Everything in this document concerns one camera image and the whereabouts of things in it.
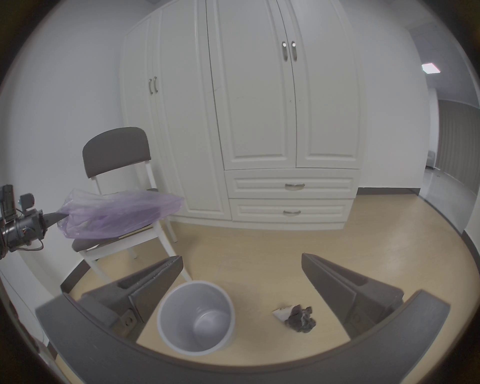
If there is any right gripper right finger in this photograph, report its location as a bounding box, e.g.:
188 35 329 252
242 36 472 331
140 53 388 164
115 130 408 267
301 253 404 340

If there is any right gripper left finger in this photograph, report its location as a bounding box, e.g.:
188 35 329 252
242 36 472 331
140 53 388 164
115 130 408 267
80 256 184 340

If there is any black plastic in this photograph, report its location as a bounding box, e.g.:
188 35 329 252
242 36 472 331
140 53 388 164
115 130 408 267
284 304 317 333

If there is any white paper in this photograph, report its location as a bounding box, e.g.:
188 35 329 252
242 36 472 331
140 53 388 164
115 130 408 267
272 305 295 324

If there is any purple plastic bag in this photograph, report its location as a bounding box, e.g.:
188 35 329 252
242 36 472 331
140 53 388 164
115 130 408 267
57 188 184 239

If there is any white trash bin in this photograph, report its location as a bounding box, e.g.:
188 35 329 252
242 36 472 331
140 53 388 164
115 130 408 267
157 280 236 357

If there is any white chair dark grey seat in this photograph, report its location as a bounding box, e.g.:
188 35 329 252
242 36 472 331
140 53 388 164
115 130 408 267
71 127 194 283

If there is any grey curtain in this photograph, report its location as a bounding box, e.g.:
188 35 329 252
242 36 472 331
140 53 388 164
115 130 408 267
436 98 480 196

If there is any white wardrobe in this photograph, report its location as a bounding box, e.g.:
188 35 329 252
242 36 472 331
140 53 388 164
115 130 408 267
119 0 366 231

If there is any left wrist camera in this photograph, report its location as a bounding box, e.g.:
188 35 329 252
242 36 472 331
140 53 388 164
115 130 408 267
17 192 37 217

